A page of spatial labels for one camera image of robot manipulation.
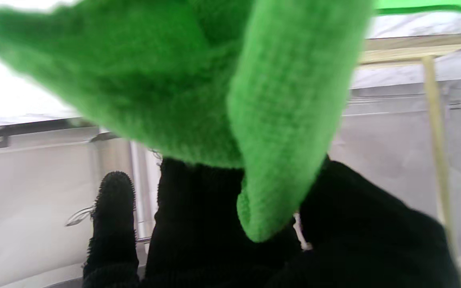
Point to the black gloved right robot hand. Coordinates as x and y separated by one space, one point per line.
198 224

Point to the green microfibre towel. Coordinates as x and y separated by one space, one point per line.
174 80

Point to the wooden drying rack stand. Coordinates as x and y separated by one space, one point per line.
434 104

